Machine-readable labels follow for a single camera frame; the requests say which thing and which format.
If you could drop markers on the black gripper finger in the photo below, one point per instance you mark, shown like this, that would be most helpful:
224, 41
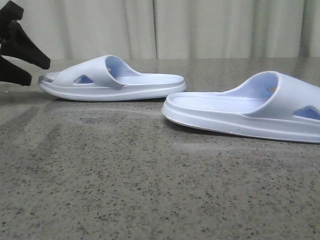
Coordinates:
15, 43
11, 73

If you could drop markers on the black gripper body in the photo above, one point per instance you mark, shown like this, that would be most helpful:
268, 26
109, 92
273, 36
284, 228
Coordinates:
10, 14

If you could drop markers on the light blue slipper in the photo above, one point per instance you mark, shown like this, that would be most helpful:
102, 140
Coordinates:
269, 105
109, 78

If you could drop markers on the pale green curtain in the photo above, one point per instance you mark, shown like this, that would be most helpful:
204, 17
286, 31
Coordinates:
173, 29

